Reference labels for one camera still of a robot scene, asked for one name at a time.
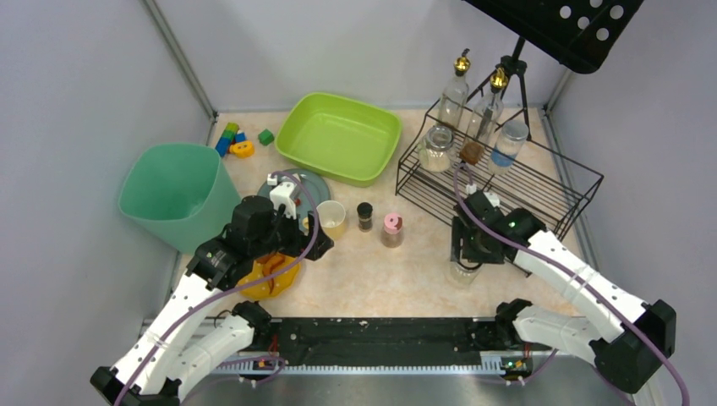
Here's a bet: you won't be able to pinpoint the glass jar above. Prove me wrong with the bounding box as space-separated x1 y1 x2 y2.
446 261 482 288
418 125 454 173

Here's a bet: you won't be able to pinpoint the silver lid blue label jar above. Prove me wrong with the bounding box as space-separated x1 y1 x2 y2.
488 119 529 176

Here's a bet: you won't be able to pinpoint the gold top oil bottle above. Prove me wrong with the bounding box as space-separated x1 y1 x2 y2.
437 48 471 129
459 66 509 165

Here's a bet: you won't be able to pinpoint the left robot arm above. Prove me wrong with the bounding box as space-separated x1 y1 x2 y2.
90 195 333 405

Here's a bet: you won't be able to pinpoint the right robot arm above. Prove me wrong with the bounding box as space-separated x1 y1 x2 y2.
452 191 676 394

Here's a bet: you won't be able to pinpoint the brown food scraps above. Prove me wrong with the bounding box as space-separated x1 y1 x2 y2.
255 253 287 298

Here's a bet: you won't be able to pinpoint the yellow and white mug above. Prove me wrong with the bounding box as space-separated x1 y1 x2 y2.
317 200 348 242

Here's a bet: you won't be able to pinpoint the grey-blue plate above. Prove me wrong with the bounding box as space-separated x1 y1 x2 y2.
286 168 331 220

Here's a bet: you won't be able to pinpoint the yellow scalloped plate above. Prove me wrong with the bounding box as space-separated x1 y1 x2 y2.
237 253 302 301

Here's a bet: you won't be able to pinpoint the pink lid spice jar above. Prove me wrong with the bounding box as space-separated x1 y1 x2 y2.
381 212 403 248

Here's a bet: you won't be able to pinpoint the black lid spice jar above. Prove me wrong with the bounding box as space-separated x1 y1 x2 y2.
357 202 373 232

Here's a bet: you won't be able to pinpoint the orange toy piece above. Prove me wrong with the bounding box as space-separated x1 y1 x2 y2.
229 140 255 159

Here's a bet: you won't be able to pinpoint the green toy cube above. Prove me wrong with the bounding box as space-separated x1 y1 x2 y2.
257 129 275 146

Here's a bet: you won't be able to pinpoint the green plastic basin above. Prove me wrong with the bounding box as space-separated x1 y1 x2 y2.
274 92 402 187

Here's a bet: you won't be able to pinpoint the teal trash bin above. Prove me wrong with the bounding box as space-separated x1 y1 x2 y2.
118 143 241 255

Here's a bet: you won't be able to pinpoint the stacked toy blocks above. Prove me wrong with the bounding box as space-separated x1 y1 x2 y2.
215 122 246 157

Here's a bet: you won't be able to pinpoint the black tripod stand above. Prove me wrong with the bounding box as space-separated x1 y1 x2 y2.
468 36 534 141

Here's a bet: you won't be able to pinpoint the black perforated tray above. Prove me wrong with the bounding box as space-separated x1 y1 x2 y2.
469 0 643 74

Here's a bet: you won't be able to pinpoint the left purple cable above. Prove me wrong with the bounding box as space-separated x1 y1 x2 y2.
112 170 320 406

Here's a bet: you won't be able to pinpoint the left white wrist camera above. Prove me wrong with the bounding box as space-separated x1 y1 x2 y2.
266 174 298 219

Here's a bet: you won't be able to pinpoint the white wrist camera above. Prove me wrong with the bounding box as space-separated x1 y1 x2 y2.
465 183 501 208
266 174 298 219

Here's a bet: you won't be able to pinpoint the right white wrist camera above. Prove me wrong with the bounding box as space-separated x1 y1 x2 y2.
465 183 501 208

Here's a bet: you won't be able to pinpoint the black wire rack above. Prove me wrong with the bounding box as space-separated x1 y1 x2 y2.
395 96 605 278

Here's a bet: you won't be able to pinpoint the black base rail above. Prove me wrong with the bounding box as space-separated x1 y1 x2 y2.
184 316 595 376

